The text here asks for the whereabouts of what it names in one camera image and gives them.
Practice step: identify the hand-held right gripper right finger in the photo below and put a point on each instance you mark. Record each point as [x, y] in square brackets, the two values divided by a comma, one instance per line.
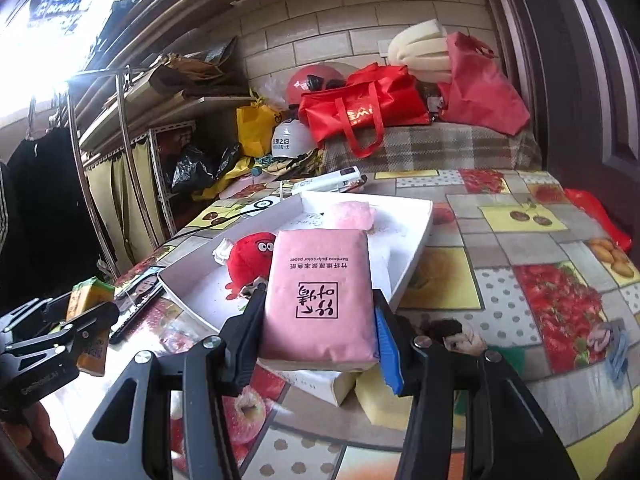
[390, 355]

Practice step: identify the red printed shopping bag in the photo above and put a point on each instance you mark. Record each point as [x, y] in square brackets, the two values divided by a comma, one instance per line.
[595, 215]

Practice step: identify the white helmet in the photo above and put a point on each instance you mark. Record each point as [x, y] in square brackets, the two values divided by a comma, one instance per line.
[295, 140]

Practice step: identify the orange juice carton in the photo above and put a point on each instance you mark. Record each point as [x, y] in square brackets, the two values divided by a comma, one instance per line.
[90, 295]

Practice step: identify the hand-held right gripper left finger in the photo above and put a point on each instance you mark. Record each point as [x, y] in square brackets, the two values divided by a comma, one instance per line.
[245, 340]

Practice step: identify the white shallow tray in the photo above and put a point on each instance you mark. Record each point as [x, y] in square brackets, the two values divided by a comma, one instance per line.
[400, 240]

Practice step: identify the red plastic bag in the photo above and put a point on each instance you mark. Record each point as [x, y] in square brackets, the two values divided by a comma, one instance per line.
[480, 90]

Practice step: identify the window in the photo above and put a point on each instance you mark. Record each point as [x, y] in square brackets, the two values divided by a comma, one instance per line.
[55, 20]

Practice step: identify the yellow shelf curtain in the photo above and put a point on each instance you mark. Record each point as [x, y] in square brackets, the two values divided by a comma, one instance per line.
[125, 200]

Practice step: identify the red helmet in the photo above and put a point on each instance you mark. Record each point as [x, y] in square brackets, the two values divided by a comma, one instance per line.
[312, 85]

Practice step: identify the brown paper bags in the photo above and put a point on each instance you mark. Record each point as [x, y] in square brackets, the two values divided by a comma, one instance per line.
[200, 70]

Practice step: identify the yellow sponge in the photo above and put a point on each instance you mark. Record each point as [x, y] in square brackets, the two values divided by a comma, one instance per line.
[380, 400]

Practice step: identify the white wall socket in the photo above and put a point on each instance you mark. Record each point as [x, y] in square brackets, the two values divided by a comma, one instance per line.
[386, 48]

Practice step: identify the small pink tissue packet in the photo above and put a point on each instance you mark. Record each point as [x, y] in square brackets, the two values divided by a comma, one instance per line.
[350, 216]

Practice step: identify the metal shelf rack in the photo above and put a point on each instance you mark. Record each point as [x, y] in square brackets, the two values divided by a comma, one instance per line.
[125, 125]

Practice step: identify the dark door panel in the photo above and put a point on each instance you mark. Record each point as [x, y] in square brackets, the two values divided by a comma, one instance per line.
[575, 60]

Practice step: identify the red plush toy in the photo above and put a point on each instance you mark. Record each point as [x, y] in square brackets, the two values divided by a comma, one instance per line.
[250, 260]

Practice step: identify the red tote bag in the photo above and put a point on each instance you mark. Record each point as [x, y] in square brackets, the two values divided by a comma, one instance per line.
[360, 105]

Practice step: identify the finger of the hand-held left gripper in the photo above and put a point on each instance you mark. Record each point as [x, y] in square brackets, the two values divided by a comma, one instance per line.
[35, 317]
[60, 350]

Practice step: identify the black hanging clothing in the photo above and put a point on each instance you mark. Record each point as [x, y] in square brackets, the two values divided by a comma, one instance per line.
[45, 200]

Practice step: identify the white paper box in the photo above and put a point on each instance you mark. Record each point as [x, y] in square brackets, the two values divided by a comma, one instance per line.
[310, 385]

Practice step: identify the white foam padding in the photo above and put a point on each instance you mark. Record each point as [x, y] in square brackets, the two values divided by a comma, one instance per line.
[417, 50]

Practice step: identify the black plastic bag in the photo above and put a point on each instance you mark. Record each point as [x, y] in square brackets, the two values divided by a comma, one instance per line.
[200, 167]

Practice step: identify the yellow plastic bag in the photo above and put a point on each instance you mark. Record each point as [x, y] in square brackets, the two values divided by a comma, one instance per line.
[255, 127]

